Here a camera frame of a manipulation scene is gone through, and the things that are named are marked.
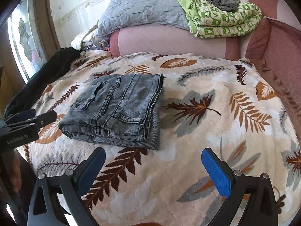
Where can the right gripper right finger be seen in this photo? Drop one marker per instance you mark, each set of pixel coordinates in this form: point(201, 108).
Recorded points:
point(233, 185)

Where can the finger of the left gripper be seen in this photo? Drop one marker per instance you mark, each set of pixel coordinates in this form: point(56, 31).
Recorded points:
point(37, 122)
point(22, 116)

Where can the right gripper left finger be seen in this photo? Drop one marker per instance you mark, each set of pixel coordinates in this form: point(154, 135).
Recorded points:
point(45, 207)

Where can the grey denim pants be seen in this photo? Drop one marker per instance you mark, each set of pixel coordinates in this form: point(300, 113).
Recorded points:
point(121, 110)

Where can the person's left hand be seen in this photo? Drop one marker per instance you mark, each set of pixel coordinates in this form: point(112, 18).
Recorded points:
point(12, 168)

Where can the black garment on armrest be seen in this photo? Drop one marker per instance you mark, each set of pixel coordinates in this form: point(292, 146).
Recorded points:
point(56, 67)

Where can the stained glass window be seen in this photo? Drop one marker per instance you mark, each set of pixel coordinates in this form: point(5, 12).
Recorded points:
point(24, 40)

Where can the white cushion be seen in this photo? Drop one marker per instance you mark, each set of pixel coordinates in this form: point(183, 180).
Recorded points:
point(84, 39)

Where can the leaf pattern beige blanket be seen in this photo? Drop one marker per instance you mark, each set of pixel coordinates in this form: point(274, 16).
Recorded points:
point(208, 102)

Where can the grey quilted blanket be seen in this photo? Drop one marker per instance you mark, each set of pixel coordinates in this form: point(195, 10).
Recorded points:
point(128, 13)

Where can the pink sofa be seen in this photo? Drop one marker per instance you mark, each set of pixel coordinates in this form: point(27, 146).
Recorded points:
point(274, 48)

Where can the green patterned folded blanket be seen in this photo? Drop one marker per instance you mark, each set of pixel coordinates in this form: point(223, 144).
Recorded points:
point(206, 21)

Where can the dark grey cloth on blanket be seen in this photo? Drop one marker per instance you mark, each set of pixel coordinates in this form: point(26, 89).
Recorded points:
point(225, 5)

